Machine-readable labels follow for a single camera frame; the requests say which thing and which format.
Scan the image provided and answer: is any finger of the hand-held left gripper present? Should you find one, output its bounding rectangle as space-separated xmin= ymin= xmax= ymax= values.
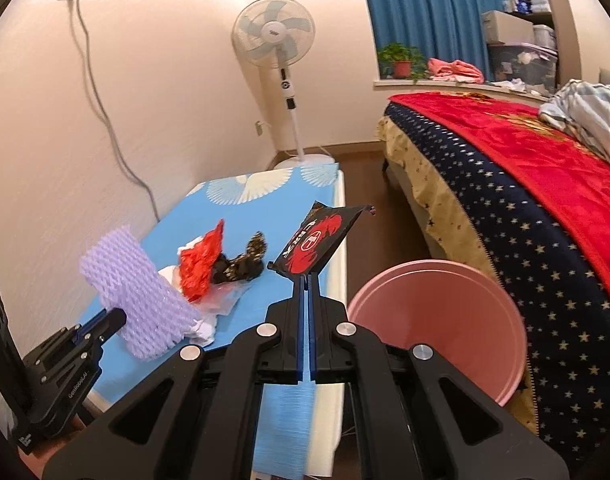
xmin=76 ymin=311 xmax=110 ymax=335
xmin=84 ymin=308 xmax=128 ymax=357

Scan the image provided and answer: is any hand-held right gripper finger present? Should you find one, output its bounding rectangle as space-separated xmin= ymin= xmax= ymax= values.
xmin=307 ymin=274 xmax=570 ymax=480
xmin=42 ymin=276 xmax=306 ymax=480

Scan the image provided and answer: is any purple foam fruit net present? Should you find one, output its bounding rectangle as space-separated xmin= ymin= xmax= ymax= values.
xmin=80 ymin=226 xmax=204 ymax=361

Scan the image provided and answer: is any white tissue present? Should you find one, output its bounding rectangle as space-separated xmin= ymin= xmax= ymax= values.
xmin=157 ymin=240 xmax=206 ymax=288
xmin=182 ymin=316 xmax=219 ymax=347

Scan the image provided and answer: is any clear plastic wrapper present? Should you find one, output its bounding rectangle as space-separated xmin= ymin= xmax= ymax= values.
xmin=199 ymin=280 xmax=249 ymax=319

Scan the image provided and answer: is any black gold wrapper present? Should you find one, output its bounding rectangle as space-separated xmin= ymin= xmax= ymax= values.
xmin=212 ymin=231 xmax=269 ymax=286

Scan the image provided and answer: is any black red snack packet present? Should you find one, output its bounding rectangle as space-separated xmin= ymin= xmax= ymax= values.
xmin=267 ymin=201 xmax=377 ymax=277

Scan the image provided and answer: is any red plastic wrapper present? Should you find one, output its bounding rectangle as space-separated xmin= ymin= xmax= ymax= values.
xmin=177 ymin=219 xmax=227 ymax=304

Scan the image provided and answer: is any pink plastic bin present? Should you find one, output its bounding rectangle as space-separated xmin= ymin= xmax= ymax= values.
xmin=346 ymin=259 xmax=529 ymax=407

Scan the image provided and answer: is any blue patterned table cloth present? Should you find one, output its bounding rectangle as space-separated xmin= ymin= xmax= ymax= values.
xmin=87 ymin=163 xmax=344 ymax=479

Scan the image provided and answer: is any yellow starred bed sheet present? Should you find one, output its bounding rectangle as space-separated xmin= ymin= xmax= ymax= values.
xmin=375 ymin=115 xmax=542 ymax=437

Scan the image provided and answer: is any bed with starry blanket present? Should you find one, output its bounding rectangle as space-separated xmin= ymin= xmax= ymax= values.
xmin=384 ymin=102 xmax=610 ymax=463

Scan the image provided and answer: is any red floral blanket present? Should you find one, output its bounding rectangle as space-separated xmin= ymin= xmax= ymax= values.
xmin=389 ymin=91 xmax=610 ymax=322

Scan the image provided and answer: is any potted green plant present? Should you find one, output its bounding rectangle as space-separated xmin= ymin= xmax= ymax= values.
xmin=377 ymin=42 xmax=429 ymax=84

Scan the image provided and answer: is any white standing fan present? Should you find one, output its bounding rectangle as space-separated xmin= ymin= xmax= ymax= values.
xmin=230 ymin=0 xmax=339 ymax=171

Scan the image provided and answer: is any pink folded cloth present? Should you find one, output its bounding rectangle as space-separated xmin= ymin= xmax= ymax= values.
xmin=426 ymin=58 xmax=486 ymax=84

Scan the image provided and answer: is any clear storage box purple lid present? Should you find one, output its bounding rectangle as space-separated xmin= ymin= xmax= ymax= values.
xmin=487 ymin=42 xmax=559 ymax=87

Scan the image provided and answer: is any blue curtain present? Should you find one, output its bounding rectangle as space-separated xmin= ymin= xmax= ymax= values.
xmin=357 ymin=0 xmax=517 ymax=81

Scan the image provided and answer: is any blue white checked quilt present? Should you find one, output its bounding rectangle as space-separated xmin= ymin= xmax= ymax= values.
xmin=537 ymin=77 xmax=610 ymax=177

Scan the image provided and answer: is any grey cardboard box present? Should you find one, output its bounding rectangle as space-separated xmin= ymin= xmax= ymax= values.
xmin=480 ymin=10 xmax=536 ymax=45

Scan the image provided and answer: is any grey power cable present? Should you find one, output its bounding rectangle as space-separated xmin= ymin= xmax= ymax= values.
xmin=66 ymin=0 xmax=162 ymax=224

